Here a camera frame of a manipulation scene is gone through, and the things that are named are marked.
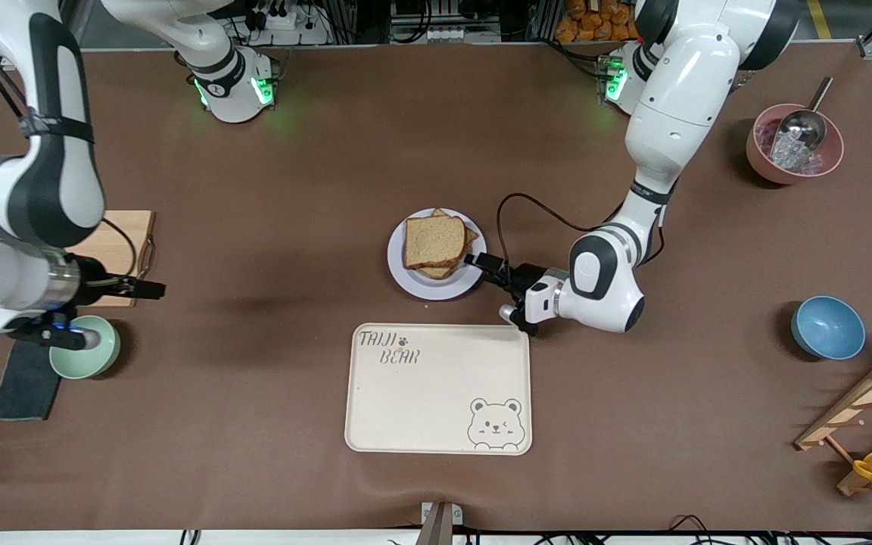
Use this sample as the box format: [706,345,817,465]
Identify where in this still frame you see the black floor cables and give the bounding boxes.
[481,515,872,545]

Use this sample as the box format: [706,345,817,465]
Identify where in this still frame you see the clear ice cube pile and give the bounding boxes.
[758,121,823,173]

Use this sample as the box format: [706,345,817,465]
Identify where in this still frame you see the pink bowl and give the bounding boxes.
[746,104,846,185]

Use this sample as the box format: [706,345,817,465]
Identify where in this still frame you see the metal scoop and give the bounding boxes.
[771,76,835,164]

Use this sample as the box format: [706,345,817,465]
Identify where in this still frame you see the white round plate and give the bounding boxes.
[388,208,487,301]

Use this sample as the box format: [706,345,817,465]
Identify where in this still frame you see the brown bread slice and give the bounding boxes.
[403,216,467,269]
[415,208,481,280]

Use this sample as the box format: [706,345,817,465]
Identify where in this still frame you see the mint green bowl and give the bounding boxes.
[50,315,121,379]

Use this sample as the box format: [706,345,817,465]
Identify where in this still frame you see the orange bread rolls pile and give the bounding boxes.
[555,0,645,42]

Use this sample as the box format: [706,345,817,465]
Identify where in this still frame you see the cream bear print tray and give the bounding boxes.
[344,324,533,456]

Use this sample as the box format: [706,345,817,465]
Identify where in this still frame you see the brown table mat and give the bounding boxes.
[0,42,872,534]

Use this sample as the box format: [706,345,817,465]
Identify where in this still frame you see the white power strip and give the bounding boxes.
[243,0,331,46]

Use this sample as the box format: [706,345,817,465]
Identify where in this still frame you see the dark grey cloth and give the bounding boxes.
[0,348,60,422]

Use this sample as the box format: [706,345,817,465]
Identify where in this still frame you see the wooden cup rack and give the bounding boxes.
[794,348,872,497]

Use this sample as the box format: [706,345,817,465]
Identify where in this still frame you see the blue bowl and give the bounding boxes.
[790,295,867,360]

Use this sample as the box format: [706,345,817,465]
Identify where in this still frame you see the wooden cutting board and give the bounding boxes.
[65,210,157,308]

